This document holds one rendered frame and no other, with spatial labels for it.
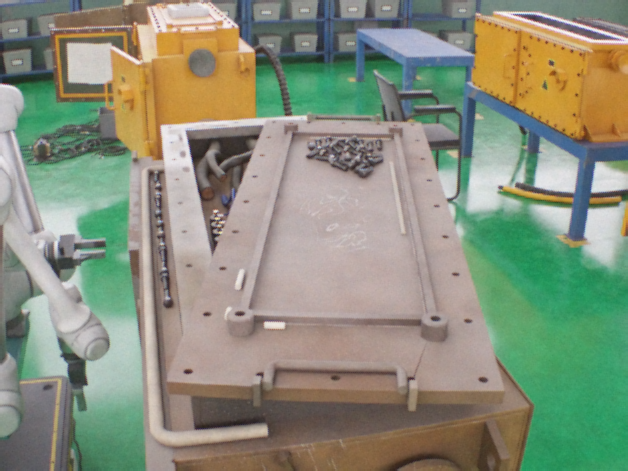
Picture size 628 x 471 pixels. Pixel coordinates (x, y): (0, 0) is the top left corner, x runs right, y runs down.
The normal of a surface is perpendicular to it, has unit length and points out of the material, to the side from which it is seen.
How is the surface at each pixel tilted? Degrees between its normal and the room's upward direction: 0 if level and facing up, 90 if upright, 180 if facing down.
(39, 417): 0
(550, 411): 0
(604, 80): 90
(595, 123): 90
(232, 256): 0
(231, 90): 90
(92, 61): 90
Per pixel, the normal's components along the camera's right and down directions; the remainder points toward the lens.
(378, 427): 0.00, -0.91
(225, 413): 0.21, 0.40
